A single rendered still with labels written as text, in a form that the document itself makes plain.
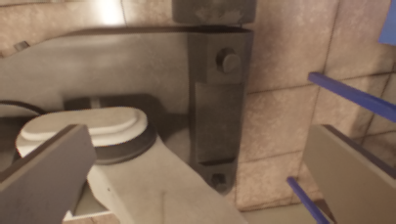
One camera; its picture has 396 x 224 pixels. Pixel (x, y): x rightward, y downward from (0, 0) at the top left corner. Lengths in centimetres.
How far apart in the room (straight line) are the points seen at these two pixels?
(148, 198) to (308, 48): 70
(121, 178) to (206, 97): 26
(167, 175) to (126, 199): 6
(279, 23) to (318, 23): 14
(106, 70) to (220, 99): 27
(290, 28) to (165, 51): 45
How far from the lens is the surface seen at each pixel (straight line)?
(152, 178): 31
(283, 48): 75
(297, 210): 132
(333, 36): 86
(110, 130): 35
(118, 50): 46
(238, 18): 45
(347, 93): 73
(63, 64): 49
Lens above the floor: 61
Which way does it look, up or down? 60 degrees down
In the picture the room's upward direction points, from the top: 157 degrees clockwise
